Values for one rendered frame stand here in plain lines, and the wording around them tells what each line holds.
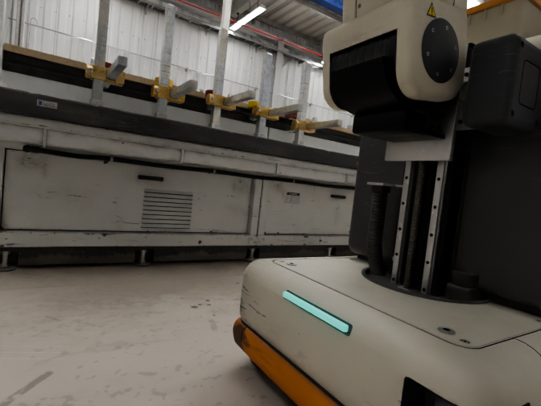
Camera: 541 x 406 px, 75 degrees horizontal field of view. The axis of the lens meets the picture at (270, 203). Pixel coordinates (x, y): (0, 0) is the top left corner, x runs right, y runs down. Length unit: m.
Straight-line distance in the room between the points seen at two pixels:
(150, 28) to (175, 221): 7.87
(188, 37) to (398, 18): 9.19
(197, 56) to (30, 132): 8.33
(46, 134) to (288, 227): 1.40
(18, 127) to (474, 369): 1.49
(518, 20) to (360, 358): 0.75
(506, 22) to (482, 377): 0.72
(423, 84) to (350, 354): 0.45
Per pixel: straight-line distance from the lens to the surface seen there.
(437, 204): 0.83
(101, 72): 1.58
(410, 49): 0.65
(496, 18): 1.00
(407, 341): 0.57
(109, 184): 1.81
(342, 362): 0.64
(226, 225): 2.02
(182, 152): 1.64
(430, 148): 0.81
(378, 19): 0.71
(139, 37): 9.35
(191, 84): 1.40
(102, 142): 1.57
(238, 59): 10.20
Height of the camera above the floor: 0.47
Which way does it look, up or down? 3 degrees down
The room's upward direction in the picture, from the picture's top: 6 degrees clockwise
